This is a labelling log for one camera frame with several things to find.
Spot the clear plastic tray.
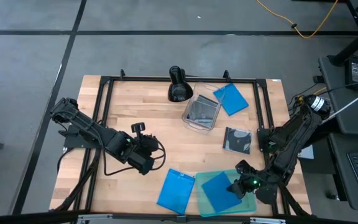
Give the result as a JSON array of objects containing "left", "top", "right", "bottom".
[{"left": 196, "top": 95, "right": 222, "bottom": 110}]

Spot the yellow power plug cable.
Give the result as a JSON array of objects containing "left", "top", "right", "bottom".
[{"left": 296, "top": 86, "right": 328, "bottom": 103}]

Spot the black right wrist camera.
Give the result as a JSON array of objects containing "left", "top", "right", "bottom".
[{"left": 234, "top": 159, "right": 257, "bottom": 176}]

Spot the silver aluminium extrusion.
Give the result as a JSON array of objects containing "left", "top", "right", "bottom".
[{"left": 329, "top": 86, "right": 358, "bottom": 118}]

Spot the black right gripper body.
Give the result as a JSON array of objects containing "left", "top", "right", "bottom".
[{"left": 237, "top": 177, "right": 257, "bottom": 200}]

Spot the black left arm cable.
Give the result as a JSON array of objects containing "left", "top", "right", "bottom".
[{"left": 103, "top": 136, "right": 167, "bottom": 177}]

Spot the black desk foot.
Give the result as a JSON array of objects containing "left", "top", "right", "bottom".
[{"left": 327, "top": 29, "right": 358, "bottom": 67}]

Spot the clear plastic bin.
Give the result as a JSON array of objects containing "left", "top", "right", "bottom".
[{"left": 181, "top": 82, "right": 226, "bottom": 135}]

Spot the black rig beam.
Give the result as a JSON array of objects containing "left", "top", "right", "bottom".
[{"left": 0, "top": 210, "right": 358, "bottom": 224}]

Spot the black CD jewel case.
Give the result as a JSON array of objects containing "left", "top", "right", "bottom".
[
  {"left": 186, "top": 101, "right": 219, "bottom": 130},
  {"left": 223, "top": 126, "right": 253, "bottom": 156}
]

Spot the blue Blu-ray case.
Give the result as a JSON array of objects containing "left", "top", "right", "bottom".
[
  {"left": 156, "top": 169, "right": 196, "bottom": 216},
  {"left": 201, "top": 171, "right": 244, "bottom": 213},
  {"left": 213, "top": 83, "right": 250, "bottom": 117}
]

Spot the dark grey desk top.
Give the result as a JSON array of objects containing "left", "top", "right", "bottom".
[
  {"left": 328, "top": 133, "right": 358, "bottom": 212},
  {"left": 318, "top": 55, "right": 358, "bottom": 135}
]

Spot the black aluminium table frame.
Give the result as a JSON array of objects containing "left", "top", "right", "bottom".
[{"left": 50, "top": 68, "right": 313, "bottom": 218}]

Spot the yellow extension cable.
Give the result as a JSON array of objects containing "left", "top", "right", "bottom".
[{"left": 255, "top": 0, "right": 340, "bottom": 40}]

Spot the teal translucent plastic tray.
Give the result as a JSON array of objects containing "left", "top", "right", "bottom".
[{"left": 195, "top": 169, "right": 257, "bottom": 218}]

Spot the black barcode scanner on stand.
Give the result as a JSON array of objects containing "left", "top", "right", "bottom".
[{"left": 167, "top": 65, "right": 195, "bottom": 103}]

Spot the black power adapter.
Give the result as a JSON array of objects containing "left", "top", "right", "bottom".
[{"left": 344, "top": 57, "right": 358, "bottom": 92}]

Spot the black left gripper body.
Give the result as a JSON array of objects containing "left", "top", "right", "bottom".
[{"left": 128, "top": 135, "right": 160, "bottom": 167}]

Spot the silver rig rail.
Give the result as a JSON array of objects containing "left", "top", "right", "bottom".
[
  {"left": 249, "top": 217, "right": 287, "bottom": 224},
  {"left": 76, "top": 213, "right": 114, "bottom": 224}
]

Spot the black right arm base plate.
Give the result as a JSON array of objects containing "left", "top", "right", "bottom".
[{"left": 257, "top": 128, "right": 279, "bottom": 153}]

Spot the light grey control box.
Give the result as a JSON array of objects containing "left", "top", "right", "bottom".
[{"left": 300, "top": 144, "right": 315, "bottom": 160}]

